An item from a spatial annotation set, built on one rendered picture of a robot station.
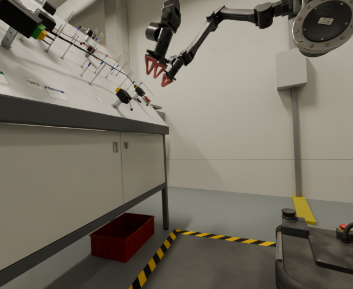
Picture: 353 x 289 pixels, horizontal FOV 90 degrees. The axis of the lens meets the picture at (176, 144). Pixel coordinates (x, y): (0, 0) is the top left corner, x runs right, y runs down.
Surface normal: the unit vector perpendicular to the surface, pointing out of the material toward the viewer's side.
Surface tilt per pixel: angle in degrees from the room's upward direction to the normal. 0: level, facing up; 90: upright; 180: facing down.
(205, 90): 90
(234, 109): 90
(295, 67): 90
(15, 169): 90
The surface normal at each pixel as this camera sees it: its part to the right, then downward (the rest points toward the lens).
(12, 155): 0.94, -0.04
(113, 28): -0.50, 0.03
